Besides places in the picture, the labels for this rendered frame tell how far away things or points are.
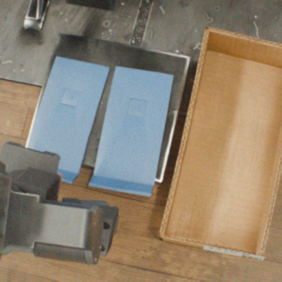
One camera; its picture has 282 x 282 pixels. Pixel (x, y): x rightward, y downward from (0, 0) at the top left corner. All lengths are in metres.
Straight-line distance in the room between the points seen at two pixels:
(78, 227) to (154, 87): 0.30
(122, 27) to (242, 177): 0.25
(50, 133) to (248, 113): 0.24
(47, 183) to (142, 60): 0.25
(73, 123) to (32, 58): 0.12
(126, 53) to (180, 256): 0.26
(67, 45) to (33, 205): 0.32
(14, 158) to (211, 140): 0.26
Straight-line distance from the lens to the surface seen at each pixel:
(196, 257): 0.89
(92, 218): 0.66
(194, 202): 0.89
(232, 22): 0.97
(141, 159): 0.88
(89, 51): 0.93
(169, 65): 0.92
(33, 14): 0.89
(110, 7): 0.96
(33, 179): 0.74
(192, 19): 0.97
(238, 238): 0.89
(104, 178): 0.87
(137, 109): 0.90
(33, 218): 0.66
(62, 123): 0.90
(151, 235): 0.89
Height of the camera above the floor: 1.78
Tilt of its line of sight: 75 degrees down
